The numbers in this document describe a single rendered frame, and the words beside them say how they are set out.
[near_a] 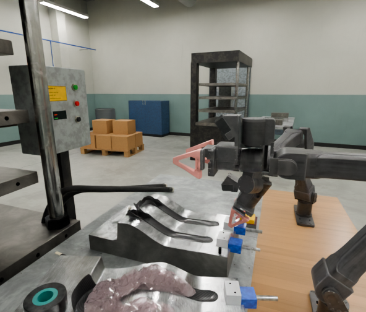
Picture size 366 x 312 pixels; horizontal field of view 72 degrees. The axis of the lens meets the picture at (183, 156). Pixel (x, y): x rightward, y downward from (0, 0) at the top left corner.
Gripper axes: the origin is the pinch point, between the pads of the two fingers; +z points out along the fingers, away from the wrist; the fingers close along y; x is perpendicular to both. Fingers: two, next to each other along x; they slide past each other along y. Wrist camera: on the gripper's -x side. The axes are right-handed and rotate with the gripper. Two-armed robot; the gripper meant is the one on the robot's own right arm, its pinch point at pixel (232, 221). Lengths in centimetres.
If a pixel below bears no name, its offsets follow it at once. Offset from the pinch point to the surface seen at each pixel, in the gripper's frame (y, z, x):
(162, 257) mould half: 17.7, 16.0, -12.8
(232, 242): 11.9, -0.4, 2.0
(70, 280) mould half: 42, 17, -28
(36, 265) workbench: 31, 39, -46
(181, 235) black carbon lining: 9.8, 10.5, -11.9
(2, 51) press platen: 14, -9, -101
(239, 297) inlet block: 30.2, -0.3, 7.6
